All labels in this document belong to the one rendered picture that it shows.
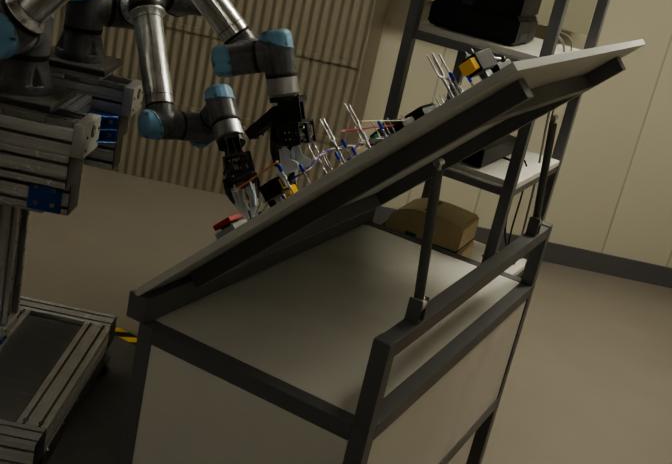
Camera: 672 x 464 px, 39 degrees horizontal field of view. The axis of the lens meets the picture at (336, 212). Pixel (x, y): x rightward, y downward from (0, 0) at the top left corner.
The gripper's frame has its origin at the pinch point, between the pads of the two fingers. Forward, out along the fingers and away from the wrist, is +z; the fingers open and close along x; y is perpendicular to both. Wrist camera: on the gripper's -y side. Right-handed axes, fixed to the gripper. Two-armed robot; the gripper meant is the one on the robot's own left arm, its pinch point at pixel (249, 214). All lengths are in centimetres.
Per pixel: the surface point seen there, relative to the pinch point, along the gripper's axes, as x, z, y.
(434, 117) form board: 31, 16, 68
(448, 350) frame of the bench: 40, 43, -9
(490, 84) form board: 40, 16, 76
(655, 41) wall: 261, -131, -214
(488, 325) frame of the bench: 57, 37, -25
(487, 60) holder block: 52, -2, 51
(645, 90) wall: 255, -111, -232
